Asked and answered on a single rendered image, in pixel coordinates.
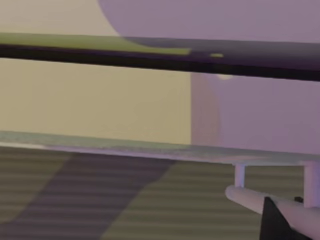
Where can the black horizontal bar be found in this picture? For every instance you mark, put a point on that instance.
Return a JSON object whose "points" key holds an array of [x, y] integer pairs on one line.
{"points": [[125, 58]]}

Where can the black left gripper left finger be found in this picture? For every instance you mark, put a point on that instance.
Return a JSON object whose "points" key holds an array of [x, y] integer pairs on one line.
{"points": [[273, 225]]}

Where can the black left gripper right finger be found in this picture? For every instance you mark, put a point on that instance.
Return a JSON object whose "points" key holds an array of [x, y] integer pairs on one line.
{"points": [[299, 199]]}

